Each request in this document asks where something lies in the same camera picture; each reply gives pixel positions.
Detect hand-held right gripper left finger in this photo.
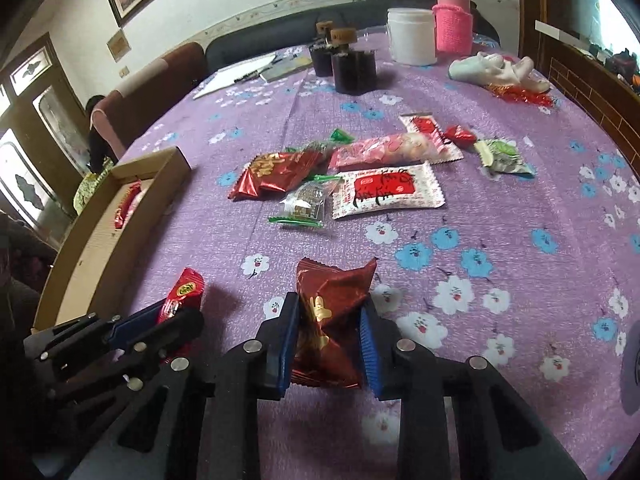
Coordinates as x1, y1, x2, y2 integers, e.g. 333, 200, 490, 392
67, 291, 302, 480

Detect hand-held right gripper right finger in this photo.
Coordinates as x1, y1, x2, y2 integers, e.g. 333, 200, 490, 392
358, 297, 588, 480

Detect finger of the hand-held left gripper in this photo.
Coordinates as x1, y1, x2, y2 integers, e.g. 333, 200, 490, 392
46, 306, 207, 405
23, 300, 169, 362

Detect red candy bar green label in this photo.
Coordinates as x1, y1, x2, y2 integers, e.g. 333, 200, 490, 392
156, 267, 206, 357

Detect dark red snack packet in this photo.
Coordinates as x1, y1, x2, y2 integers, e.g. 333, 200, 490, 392
291, 256, 379, 391

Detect cardboard box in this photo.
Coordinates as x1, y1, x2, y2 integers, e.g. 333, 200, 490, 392
31, 146, 193, 335

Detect clear snack packet green ends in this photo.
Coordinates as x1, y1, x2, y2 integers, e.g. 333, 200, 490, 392
267, 174, 342, 229

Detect large white red packet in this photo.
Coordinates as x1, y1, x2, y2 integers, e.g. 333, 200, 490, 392
330, 161, 446, 221

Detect red snack packet gold print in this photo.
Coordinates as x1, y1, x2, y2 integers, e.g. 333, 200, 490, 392
227, 150, 327, 204

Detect pink snack packet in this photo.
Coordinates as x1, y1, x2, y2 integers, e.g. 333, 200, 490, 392
327, 131, 437, 171

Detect small white red packet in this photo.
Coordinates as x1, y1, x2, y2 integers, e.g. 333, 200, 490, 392
399, 112, 466, 164

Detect small red candy packet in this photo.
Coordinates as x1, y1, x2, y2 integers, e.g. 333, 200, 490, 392
444, 124, 477, 149

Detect green white snack packet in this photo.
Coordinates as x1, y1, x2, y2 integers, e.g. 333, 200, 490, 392
472, 138, 537, 179

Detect red twisted candy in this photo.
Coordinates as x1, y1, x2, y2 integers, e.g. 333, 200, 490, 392
113, 182, 144, 231

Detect green patterned cushion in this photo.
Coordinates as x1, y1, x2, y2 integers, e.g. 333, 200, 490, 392
73, 167, 115, 212

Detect purple floral tablecloth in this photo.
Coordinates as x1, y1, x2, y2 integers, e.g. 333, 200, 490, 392
37, 42, 640, 480

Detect wooden glass door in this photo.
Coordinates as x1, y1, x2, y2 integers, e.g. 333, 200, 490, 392
0, 31, 93, 223

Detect brown armchair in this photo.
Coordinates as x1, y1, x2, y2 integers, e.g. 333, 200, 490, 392
91, 42, 209, 162

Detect white paper pad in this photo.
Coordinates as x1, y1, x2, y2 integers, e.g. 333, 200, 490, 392
192, 52, 279, 100

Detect printed booklet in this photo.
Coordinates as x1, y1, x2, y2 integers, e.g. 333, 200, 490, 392
259, 54, 314, 82

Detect dark jar with cork tag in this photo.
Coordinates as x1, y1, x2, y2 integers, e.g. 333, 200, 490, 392
329, 27, 377, 95

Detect black small box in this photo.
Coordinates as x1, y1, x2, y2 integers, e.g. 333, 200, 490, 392
308, 19, 336, 79

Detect red tinsel wrapper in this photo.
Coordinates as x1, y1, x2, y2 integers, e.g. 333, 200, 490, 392
487, 84, 557, 108

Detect black sofa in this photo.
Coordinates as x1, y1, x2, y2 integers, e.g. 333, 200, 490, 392
205, 0, 501, 69

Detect white plastic jar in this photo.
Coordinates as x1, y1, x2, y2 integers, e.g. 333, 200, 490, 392
387, 7, 439, 66

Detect bottle with pink knit sleeve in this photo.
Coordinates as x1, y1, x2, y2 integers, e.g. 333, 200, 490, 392
432, 0, 474, 57

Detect wooden cabinet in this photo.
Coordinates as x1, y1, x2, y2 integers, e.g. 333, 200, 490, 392
516, 0, 640, 163

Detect small wall frame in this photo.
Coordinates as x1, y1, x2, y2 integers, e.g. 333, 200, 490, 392
106, 29, 132, 62

